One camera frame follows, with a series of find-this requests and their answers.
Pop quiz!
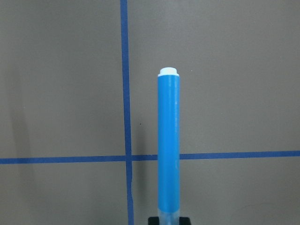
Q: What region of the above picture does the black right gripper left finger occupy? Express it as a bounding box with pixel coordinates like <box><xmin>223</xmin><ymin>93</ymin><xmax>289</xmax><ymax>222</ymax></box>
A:
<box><xmin>148</xmin><ymin>217</ymin><xmax>160</xmax><ymax>225</ymax></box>

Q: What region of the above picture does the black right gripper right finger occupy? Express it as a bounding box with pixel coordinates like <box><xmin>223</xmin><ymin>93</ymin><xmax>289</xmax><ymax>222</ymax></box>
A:
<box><xmin>179</xmin><ymin>217</ymin><xmax>190</xmax><ymax>225</ymax></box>

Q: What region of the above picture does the blue marker pen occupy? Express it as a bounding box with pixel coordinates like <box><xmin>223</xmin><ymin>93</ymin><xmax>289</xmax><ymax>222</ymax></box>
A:
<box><xmin>157</xmin><ymin>67</ymin><xmax>180</xmax><ymax>225</ymax></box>

